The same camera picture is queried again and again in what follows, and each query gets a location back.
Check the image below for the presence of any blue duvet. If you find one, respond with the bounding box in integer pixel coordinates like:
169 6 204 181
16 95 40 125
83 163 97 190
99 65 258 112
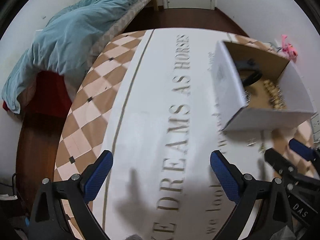
0 0 159 114

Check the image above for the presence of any black pouch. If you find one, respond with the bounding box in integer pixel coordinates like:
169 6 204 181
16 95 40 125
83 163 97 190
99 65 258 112
234 59 263 87

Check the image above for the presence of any checkered printed tablecloth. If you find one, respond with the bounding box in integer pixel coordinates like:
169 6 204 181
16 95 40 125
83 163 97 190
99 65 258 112
55 28 299 239

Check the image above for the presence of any white cardboard box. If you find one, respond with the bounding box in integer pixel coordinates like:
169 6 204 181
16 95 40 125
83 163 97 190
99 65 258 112
212 41 316 132

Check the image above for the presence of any pink panther plush toy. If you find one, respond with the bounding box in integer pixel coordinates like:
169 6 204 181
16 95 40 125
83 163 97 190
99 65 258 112
281 35 298 61

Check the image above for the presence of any wall socket strip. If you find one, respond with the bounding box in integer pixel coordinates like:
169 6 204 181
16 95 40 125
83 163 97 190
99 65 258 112
310 113 320 144

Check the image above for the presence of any beaded gold necklace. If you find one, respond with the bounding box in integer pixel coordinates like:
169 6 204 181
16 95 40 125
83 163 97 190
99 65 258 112
261 79 287 110

